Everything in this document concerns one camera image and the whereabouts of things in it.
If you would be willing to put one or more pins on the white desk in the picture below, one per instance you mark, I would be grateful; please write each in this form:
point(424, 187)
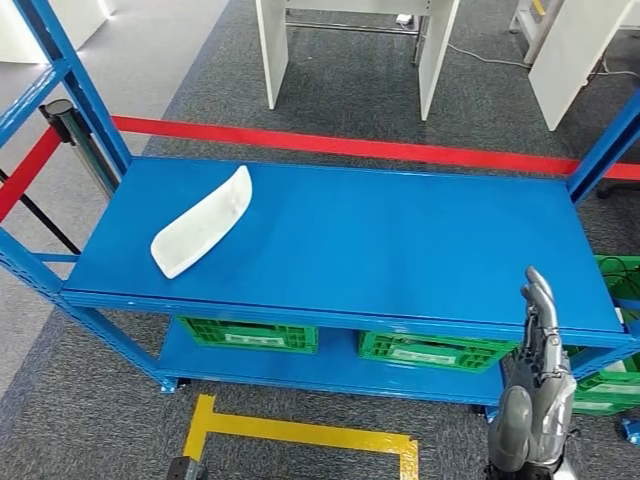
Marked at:
point(275, 53)
point(570, 60)

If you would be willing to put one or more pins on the white power strip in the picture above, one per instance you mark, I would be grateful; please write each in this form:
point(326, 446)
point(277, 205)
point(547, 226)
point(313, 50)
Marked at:
point(404, 18)

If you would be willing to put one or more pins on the grey step ladder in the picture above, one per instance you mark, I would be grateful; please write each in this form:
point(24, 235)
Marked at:
point(530, 26)

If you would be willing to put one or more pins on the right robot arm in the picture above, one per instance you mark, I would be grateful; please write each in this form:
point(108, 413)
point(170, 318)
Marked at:
point(564, 472)

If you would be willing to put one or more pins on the red barrier belt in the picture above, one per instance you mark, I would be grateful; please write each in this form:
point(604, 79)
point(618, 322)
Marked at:
point(350, 146)
point(27, 172)

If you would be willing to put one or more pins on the blue steel shelf rack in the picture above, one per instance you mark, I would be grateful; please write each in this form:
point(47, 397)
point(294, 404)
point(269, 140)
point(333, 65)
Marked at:
point(350, 238)

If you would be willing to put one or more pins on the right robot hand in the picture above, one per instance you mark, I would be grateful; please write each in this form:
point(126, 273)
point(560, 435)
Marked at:
point(537, 411)

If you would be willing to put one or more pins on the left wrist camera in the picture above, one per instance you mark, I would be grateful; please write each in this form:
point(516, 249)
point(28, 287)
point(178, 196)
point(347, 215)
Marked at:
point(185, 469)

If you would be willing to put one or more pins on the black barrier post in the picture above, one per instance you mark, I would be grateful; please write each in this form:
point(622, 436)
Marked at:
point(60, 116)

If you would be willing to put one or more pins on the white plastic cover part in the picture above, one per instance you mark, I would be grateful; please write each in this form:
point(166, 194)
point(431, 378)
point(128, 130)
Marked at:
point(200, 228)

